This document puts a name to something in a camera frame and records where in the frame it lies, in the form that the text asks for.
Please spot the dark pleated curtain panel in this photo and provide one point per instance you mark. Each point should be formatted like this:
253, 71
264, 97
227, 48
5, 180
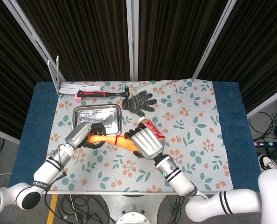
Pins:
87, 39
8, 70
257, 46
175, 39

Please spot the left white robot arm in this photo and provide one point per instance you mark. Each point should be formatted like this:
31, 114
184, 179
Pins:
45, 175

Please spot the red black claw hammer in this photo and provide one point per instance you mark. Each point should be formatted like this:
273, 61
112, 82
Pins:
92, 93

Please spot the white metal bracket rack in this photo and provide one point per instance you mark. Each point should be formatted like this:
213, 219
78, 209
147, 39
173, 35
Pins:
78, 88

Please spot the yellow rubber chicken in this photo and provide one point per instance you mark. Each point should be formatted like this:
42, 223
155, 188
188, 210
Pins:
107, 139

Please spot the grey knit work glove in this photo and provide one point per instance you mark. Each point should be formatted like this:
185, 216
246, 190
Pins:
136, 103

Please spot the white black sneaker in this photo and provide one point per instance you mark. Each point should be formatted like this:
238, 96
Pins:
267, 163

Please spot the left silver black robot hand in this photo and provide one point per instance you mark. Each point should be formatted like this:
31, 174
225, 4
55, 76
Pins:
79, 135

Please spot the black power strip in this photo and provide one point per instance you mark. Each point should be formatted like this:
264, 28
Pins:
272, 143

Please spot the floral printed tablecloth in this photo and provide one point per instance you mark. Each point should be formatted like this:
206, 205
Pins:
187, 112

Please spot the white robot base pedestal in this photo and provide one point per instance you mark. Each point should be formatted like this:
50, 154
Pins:
133, 217

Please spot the brown drink bottle red label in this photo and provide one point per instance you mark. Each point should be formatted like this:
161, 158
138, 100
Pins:
152, 127

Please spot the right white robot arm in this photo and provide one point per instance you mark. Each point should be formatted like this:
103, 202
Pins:
180, 182

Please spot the pink eraser block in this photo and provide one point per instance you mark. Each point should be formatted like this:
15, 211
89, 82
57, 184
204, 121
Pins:
78, 99

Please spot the white partition frame post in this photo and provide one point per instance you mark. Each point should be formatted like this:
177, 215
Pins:
213, 39
266, 102
132, 39
36, 39

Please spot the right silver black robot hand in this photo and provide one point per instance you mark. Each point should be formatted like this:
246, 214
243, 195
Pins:
146, 143

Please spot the blue table cover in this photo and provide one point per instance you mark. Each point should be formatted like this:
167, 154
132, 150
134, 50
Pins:
231, 112

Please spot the stainless steel tray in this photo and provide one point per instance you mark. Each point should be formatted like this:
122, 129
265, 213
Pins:
99, 114

